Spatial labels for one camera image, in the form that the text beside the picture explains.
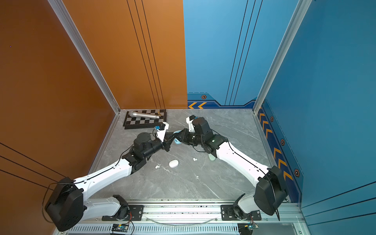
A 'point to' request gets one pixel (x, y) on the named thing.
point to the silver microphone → (138, 114)
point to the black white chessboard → (130, 122)
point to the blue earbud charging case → (176, 141)
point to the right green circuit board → (246, 228)
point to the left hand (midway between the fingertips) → (177, 132)
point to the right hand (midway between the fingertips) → (175, 136)
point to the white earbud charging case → (173, 163)
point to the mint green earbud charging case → (211, 157)
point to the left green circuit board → (120, 227)
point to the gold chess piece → (159, 114)
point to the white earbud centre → (194, 159)
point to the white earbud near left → (157, 166)
